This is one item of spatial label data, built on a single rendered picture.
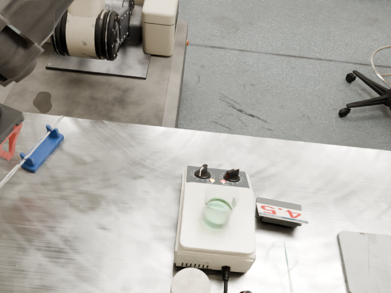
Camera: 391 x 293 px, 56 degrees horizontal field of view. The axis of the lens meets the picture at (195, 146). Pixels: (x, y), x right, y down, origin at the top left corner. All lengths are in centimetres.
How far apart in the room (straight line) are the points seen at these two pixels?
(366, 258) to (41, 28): 65
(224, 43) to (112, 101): 112
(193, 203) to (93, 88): 95
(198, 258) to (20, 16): 42
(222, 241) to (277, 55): 187
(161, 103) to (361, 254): 92
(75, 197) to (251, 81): 156
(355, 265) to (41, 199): 58
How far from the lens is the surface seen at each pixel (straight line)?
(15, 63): 54
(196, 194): 63
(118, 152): 79
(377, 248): 78
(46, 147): 81
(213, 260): 62
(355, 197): 83
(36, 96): 150
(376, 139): 211
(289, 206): 76
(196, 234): 60
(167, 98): 145
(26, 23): 52
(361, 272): 74
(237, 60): 226
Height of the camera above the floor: 138
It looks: 52 degrees down
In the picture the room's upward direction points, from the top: 8 degrees clockwise
